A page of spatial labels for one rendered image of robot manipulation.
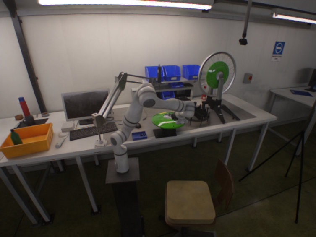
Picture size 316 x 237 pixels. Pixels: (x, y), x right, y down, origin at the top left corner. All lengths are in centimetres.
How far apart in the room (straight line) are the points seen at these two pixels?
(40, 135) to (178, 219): 145
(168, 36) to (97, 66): 97
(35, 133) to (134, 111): 121
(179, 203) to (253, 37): 257
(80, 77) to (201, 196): 184
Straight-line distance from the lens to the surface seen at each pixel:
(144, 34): 216
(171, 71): 229
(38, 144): 157
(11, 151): 165
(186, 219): 130
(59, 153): 151
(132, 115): 88
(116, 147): 109
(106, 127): 166
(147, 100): 75
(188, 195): 141
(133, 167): 128
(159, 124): 136
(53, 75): 225
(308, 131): 333
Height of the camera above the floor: 174
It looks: 27 degrees down
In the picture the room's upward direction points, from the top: straight up
